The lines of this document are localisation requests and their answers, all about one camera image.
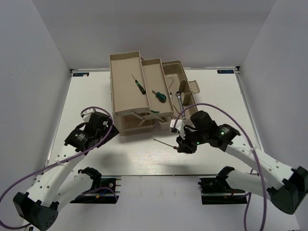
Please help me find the large silver ratchet wrench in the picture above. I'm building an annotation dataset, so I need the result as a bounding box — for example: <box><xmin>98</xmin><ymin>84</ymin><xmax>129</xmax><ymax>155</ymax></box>
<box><xmin>176</xmin><ymin>91</ymin><xmax>186</xmax><ymax>120</ymax></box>

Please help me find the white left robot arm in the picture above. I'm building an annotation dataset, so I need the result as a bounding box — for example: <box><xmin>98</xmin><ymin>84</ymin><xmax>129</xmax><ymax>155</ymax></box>
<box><xmin>13</xmin><ymin>112</ymin><xmax>119</xmax><ymax>231</ymax></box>

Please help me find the thin black precision screwdriver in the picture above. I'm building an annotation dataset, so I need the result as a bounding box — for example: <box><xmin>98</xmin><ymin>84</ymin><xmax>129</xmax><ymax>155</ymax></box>
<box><xmin>132</xmin><ymin>75</ymin><xmax>146</xmax><ymax>95</ymax></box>

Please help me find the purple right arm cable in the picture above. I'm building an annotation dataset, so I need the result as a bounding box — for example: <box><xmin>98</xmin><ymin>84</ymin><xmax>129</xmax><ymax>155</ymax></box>
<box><xmin>174</xmin><ymin>103</ymin><xmax>268</xmax><ymax>231</ymax></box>

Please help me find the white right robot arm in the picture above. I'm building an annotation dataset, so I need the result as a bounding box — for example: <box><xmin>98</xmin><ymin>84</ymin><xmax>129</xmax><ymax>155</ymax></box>
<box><xmin>170</xmin><ymin>111</ymin><xmax>308</xmax><ymax>215</ymax></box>

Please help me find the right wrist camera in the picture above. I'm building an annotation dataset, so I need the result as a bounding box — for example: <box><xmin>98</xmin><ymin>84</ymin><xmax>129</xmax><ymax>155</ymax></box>
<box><xmin>169</xmin><ymin>119</ymin><xmax>185</xmax><ymax>139</ymax></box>

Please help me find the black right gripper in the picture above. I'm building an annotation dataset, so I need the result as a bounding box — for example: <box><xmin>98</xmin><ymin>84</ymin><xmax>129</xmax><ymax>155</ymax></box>
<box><xmin>177</xmin><ymin>127</ymin><xmax>208</xmax><ymax>154</ymax></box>

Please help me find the red blue handled screwdriver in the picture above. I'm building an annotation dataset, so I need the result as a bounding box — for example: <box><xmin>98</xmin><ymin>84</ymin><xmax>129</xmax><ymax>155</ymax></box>
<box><xmin>153</xmin><ymin>139</ymin><xmax>178</xmax><ymax>150</ymax></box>

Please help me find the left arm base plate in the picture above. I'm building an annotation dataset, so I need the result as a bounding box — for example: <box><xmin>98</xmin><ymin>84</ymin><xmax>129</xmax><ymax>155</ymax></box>
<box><xmin>70</xmin><ymin>176</ymin><xmax>121</xmax><ymax>205</ymax></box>

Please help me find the beige toolbox with clear lid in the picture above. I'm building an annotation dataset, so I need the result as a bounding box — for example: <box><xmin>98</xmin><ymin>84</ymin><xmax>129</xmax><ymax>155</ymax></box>
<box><xmin>109</xmin><ymin>51</ymin><xmax>200</xmax><ymax>136</ymax></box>

